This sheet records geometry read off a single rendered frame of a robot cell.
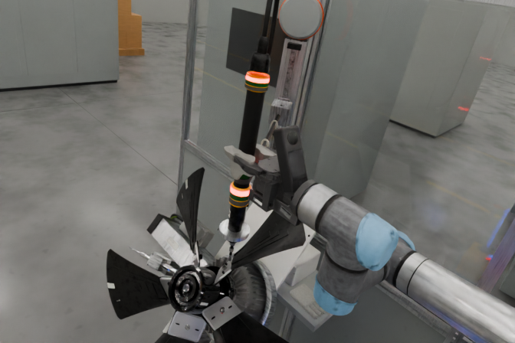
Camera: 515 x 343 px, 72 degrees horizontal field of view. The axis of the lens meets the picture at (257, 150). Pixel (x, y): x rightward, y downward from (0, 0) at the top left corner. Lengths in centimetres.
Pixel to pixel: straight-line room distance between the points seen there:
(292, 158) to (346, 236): 16
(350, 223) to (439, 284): 19
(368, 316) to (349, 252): 112
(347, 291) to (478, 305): 19
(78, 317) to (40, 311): 23
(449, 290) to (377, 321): 101
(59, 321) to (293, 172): 215
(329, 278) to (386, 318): 102
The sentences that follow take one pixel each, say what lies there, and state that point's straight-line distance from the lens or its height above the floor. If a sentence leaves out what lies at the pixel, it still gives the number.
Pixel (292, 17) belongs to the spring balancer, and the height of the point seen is 187.
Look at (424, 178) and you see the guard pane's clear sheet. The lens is 132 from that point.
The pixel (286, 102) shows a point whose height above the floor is 158.
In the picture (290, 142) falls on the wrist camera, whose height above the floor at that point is 173.
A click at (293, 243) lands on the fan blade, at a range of 88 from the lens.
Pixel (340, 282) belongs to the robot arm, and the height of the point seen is 156.
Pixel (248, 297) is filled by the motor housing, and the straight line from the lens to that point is 110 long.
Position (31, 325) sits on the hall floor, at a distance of 262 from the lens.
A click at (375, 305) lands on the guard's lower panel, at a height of 87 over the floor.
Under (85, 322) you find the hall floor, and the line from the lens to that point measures 255.
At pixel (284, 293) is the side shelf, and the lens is 154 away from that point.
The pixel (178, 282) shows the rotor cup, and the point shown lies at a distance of 103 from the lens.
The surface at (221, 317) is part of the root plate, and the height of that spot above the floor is 119.
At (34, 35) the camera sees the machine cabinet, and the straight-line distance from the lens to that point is 618.
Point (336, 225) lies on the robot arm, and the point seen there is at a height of 165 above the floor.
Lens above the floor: 197
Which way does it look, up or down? 25 degrees down
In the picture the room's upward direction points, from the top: 10 degrees clockwise
